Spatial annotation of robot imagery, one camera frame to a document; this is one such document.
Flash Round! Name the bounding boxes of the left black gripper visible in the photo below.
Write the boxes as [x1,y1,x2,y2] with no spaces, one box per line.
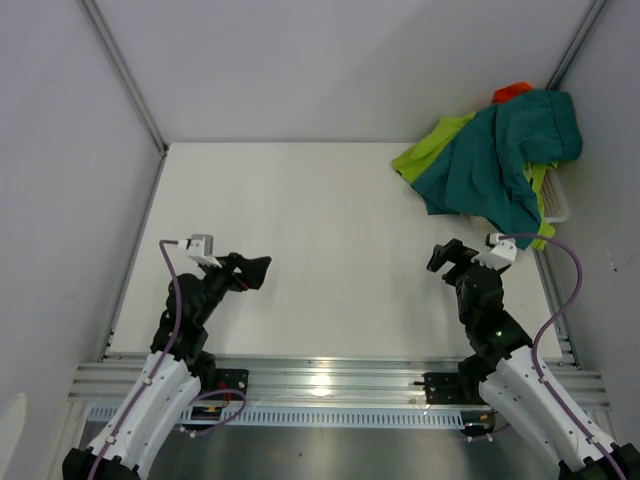
[194,252,270,327]

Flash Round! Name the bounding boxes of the teal green shorts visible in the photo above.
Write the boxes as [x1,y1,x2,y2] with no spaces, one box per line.
[410,90,583,235]

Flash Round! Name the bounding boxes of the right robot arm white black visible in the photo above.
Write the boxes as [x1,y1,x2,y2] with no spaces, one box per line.
[423,233,639,479]

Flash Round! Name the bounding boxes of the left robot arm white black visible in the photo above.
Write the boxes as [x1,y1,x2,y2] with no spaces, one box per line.
[62,253,272,479]

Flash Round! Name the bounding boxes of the lime green shorts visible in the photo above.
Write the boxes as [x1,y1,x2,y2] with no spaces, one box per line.
[391,112,558,237]

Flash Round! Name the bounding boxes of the orange shorts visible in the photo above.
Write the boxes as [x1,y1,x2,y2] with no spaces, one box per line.
[491,82,534,104]

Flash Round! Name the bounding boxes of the white plastic basket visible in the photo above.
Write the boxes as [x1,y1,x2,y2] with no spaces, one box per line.
[540,169,571,224]

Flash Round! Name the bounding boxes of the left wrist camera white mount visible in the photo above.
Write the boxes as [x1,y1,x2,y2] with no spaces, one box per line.
[178,234,222,268]

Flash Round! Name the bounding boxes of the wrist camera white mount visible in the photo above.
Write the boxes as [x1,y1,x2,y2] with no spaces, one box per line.
[472,233,518,272]
[178,234,222,268]

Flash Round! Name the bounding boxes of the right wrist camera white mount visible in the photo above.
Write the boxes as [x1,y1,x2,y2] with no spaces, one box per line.
[472,233,518,272]

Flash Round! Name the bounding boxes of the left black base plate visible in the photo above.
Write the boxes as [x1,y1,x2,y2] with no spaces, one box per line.
[213,369,249,403]

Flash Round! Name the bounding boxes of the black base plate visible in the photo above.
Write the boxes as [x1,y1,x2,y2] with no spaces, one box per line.
[415,372,485,405]
[213,369,249,403]

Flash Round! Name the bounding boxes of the aluminium rail frame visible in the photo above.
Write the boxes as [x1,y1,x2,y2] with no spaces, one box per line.
[68,144,612,412]

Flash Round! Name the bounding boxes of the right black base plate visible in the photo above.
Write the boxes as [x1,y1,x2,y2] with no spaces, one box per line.
[415,372,485,405]

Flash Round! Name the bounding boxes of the slotted grey cable duct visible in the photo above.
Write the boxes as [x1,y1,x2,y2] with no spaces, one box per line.
[88,405,494,430]

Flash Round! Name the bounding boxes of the right corner aluminium post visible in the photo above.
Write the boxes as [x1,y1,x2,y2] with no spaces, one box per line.
[545,0,611,91]

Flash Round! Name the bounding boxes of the corner aluminium post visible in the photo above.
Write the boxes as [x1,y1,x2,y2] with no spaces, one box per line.
[77,0,167,156]
[545,0,611,91]

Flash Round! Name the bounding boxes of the left corner aluminium post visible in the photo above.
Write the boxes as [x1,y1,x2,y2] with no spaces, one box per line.
[77,0,167,156]

